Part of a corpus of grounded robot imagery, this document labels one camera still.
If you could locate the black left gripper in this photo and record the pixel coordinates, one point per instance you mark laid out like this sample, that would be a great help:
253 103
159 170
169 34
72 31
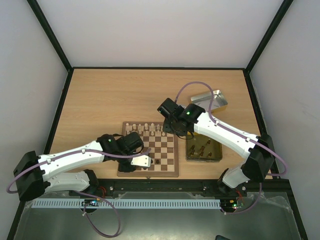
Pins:
123 168

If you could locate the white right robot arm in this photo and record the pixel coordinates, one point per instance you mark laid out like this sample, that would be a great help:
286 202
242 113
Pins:
252 148

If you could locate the white slotted cable duct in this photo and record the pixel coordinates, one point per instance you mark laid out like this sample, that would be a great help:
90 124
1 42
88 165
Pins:
77 203

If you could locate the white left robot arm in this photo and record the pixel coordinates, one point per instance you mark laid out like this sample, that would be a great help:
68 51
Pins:
36 175

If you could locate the silver tin lid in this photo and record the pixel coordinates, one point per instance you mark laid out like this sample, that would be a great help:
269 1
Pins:
203 100

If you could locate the wooden chessboard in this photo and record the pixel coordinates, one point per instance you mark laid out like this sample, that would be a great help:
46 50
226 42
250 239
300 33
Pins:
163 146

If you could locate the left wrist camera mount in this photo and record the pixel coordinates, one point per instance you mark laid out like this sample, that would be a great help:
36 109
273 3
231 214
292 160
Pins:
143 161

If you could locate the gold tin tray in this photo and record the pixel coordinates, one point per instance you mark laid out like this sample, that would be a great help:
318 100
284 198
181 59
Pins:
201 148

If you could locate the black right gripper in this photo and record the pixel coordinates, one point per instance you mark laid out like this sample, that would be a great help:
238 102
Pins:
169 126

